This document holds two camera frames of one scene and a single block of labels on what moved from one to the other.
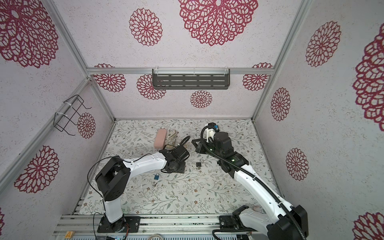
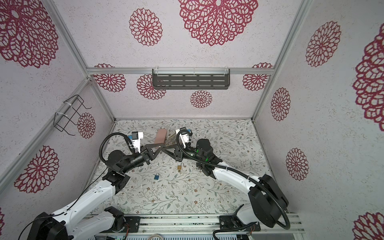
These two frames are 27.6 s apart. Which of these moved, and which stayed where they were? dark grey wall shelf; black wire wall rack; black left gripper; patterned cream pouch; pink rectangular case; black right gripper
Moved: black left gripper; black right gripper
Stayed: dark grey wall shelf; pink rectangular case; patterned cream pouch; black wire wall rack
